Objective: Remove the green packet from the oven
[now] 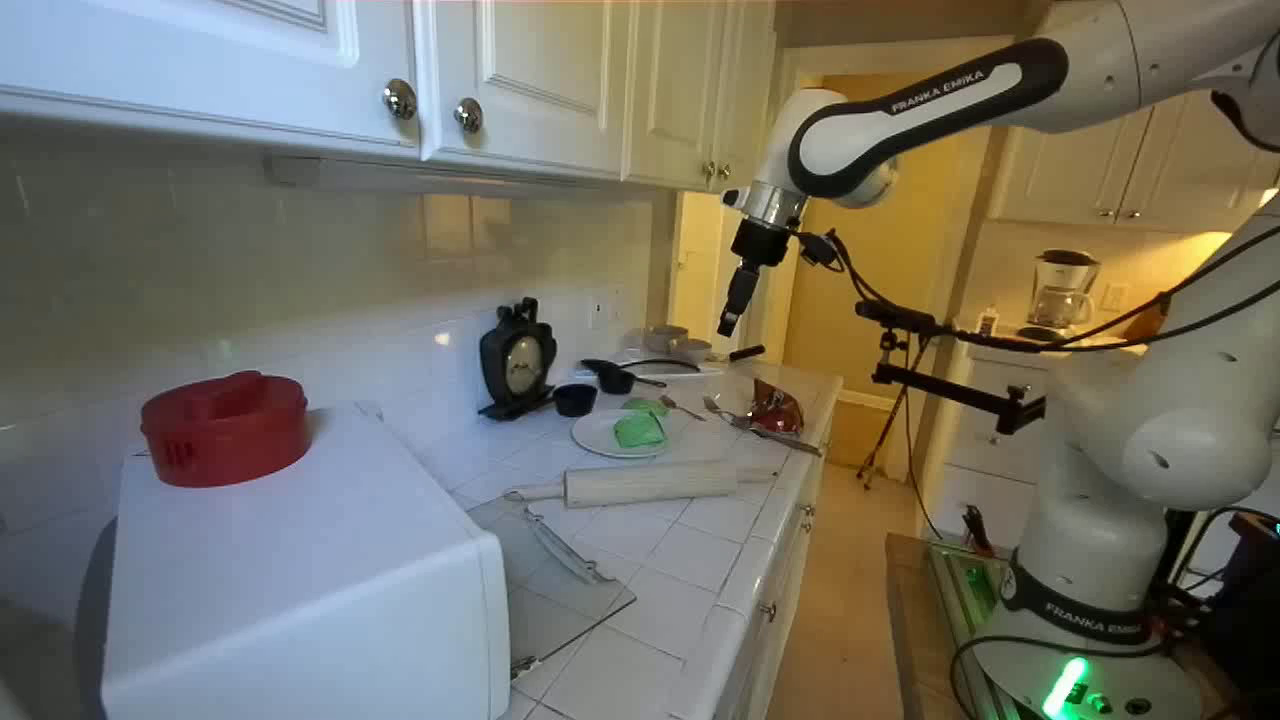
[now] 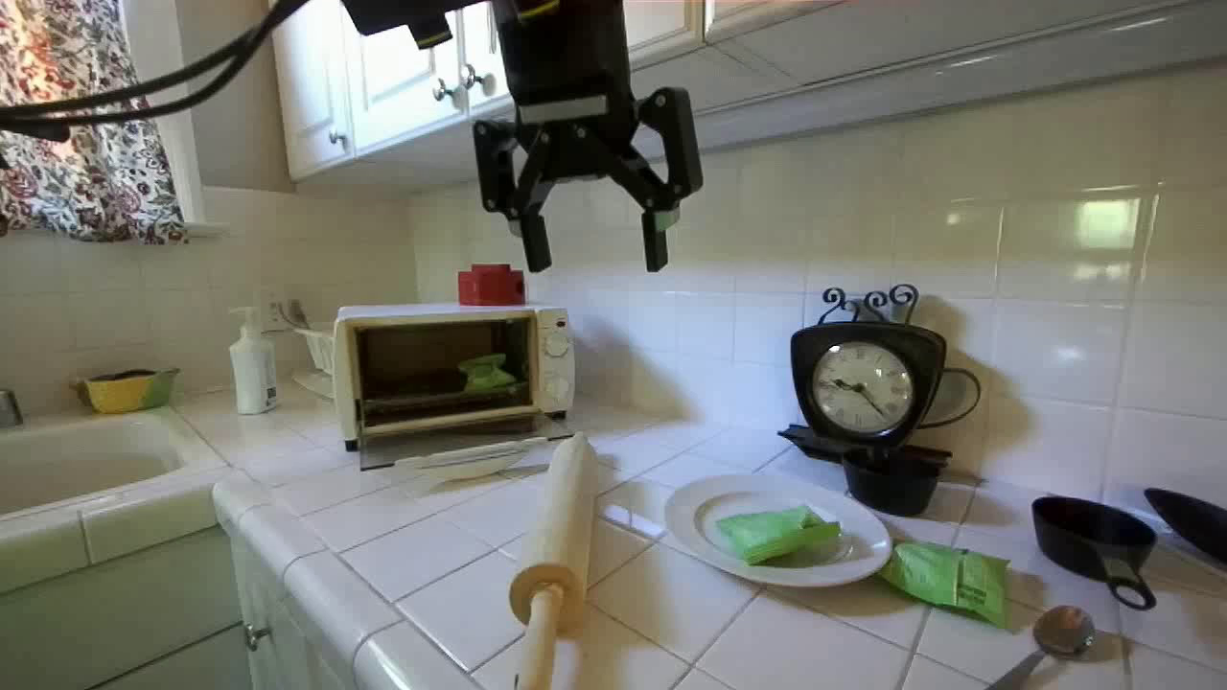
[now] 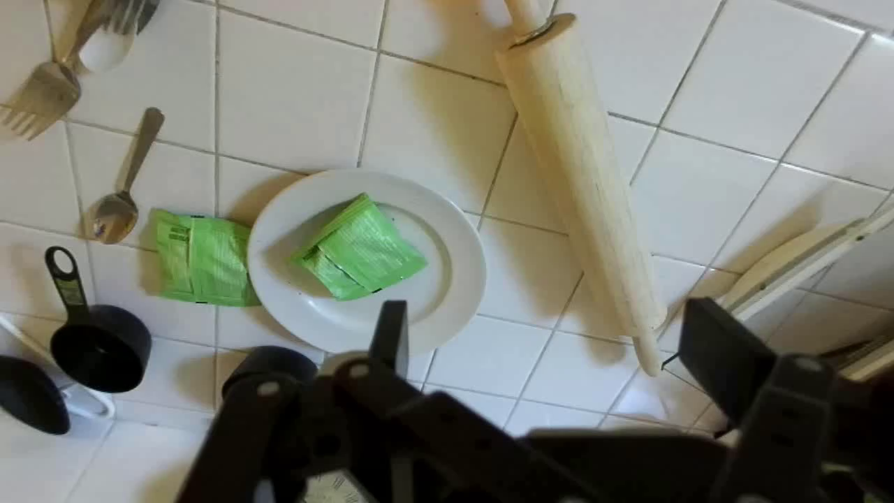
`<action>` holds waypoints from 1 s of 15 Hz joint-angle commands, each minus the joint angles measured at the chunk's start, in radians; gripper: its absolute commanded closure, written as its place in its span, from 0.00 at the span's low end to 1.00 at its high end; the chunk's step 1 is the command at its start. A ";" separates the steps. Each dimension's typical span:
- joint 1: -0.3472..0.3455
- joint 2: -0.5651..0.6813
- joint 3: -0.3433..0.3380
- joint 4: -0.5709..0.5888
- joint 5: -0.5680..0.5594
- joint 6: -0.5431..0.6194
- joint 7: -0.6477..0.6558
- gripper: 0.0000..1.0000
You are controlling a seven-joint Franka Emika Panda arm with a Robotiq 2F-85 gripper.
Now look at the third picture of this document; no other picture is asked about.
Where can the white round plate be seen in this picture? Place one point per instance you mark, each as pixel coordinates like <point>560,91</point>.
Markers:
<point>281,270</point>

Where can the large black measuring cup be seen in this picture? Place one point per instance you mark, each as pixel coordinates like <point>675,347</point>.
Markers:
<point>28,394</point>

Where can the metal spoon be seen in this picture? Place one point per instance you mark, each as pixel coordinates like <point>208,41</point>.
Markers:
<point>112,212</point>

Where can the white plastic spoon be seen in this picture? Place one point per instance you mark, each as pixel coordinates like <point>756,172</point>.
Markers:
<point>101,50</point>

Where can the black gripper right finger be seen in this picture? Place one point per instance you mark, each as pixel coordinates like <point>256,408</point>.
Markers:
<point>782,408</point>

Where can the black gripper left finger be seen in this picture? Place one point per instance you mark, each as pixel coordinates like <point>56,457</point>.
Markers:
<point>281,408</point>

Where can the wooden rolling pin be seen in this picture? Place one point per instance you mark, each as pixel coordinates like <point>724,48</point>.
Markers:
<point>581,185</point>

